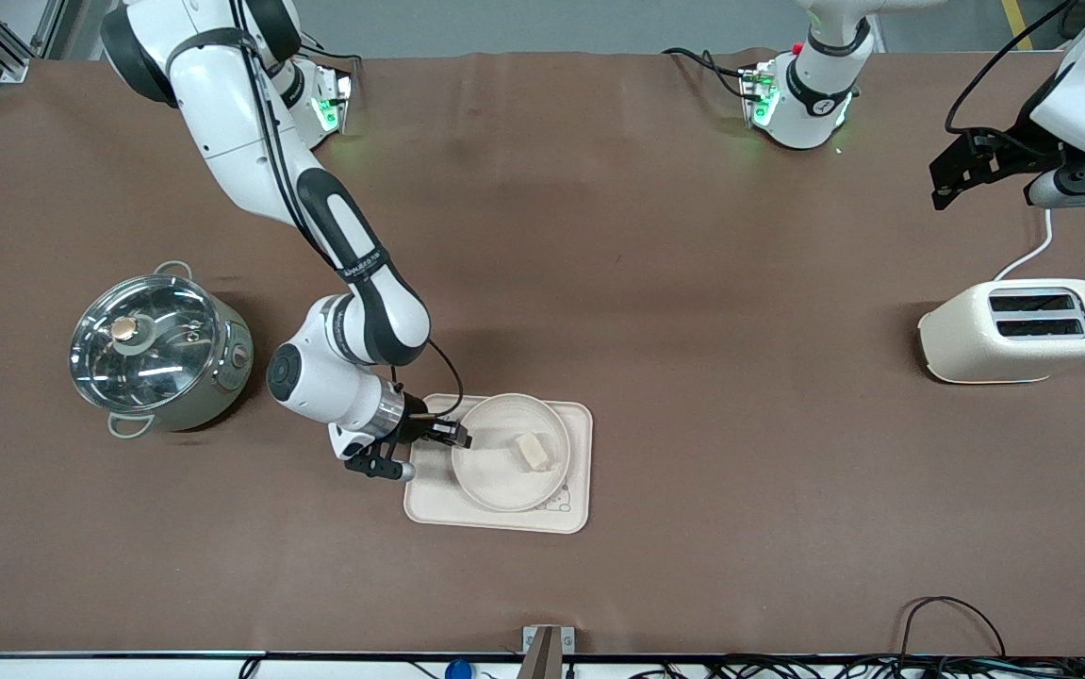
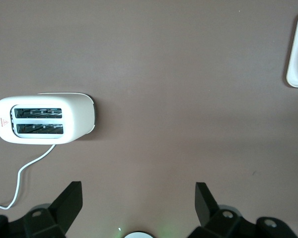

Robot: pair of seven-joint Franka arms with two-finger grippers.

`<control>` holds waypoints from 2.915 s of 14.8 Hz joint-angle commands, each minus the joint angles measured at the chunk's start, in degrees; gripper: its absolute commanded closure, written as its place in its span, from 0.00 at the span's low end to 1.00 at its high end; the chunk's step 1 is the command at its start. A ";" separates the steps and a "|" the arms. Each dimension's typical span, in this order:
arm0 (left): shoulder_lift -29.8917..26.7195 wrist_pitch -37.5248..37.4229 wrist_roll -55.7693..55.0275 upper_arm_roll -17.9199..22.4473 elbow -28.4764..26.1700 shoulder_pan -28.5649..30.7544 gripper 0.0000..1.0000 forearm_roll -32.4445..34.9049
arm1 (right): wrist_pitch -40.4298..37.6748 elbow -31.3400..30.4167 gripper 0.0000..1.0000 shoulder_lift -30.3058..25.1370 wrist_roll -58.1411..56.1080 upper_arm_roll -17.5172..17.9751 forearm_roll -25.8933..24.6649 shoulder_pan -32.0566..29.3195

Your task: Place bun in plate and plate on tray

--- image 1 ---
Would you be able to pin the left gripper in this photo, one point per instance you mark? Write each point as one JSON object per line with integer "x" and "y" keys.
{"x": 1007, "y": 151}

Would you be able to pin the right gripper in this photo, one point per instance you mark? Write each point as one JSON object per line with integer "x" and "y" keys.
{"x": 416, "y": 426}

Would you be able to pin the round cream plate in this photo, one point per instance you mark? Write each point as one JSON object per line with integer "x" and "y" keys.
{"x": 495, "y": 471}

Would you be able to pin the small pale bun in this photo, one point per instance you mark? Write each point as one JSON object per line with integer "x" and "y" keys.
{"x": 534, "y": 452}

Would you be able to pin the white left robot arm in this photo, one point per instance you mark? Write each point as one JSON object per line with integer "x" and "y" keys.
{"x": 815, "y": 113}

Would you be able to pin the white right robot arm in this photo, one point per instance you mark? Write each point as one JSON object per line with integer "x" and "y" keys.
{"x": 221, "y": 94}

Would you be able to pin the cream rabbit print tray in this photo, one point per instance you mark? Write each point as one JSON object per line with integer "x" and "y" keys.
{"x": 580, "y": 509}

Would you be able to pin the metal connector plate green light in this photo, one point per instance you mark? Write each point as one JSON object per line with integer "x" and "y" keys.
{"x": 759, "y": 94}
{"x": 335, "y": 99}

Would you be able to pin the yellow floor tape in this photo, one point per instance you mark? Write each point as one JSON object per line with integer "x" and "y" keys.
{"x": 1015, "y": 21}

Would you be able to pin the cream two-slot toaster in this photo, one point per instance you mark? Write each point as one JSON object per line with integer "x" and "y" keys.
{"x": 1013, "y": 349}

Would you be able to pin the steel electric cooking pot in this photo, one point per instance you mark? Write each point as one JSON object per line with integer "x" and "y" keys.
{"x": 226, "y": 377}

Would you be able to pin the blue round cap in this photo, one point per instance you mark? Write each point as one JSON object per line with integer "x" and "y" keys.
{"x": 458, "y": 670}

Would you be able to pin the brown table mat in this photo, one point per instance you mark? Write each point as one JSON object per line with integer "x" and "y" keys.
{"x": 693, "y": 566}

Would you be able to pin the glass pot lid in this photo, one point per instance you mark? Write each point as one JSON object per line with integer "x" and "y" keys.
{"x": 146, "y": 349}

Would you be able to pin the grey metal edge bracket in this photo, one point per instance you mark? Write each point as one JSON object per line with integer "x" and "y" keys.
{"x": 548, "y": 646}

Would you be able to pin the aluminium frame profile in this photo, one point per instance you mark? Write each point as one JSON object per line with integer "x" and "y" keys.
{"x": 0, "y": 42}

